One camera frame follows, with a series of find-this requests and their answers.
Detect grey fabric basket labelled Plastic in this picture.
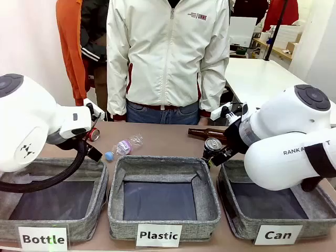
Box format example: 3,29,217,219
107,155,222,241

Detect small clear blue-capped plastic bottle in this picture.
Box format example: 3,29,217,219
104,133,144,161

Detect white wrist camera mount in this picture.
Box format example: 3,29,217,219
83,98,106,123
211,102,249,125

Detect black right arm cable strap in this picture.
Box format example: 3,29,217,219
300,143,336,192

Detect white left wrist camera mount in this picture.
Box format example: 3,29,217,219
83,98,106,123

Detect white background table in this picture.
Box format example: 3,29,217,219
223,57,336,106

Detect red drink can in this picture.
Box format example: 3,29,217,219
86,128,101,142

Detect person in white jacket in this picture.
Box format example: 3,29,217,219
106,0,230,122

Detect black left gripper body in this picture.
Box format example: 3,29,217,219
61,132,97,156

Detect brown trousers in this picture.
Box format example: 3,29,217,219
93,65,108,114

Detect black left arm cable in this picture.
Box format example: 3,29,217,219
0,141,88,194

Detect white stacked boxes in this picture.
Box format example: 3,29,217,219
269,23,307,51

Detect grey fabric basket labelled Bottle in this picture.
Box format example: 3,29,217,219
0,157,110,243

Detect blue jeans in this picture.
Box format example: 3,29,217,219
125,100,200,125

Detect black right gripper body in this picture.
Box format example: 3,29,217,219
223,120,249,155

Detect black stand pole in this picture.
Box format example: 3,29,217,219
264,0,288,61

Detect white Can label card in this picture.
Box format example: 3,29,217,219
254,225,303,246

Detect red garment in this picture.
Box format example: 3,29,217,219
262,0,300,32

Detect white Plastic label card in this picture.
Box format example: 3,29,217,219
135,224,182,248

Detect grey fabric basket labelled Can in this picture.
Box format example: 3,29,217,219
217,159,336,240

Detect wooden shelf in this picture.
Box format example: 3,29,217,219
252,38,292,62

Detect dark jacket with striped cuff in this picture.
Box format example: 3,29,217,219
80,0,110,69

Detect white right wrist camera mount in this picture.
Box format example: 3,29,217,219
211,102,249,125

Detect white Bottle label card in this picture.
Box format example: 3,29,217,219
17,226,68,251

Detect black drink can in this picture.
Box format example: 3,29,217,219
203,138,223,161

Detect person's left forearm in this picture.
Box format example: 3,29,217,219
199,60,228,119

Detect brown long-necked glass bottle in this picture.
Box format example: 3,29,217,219
187,127,229,144

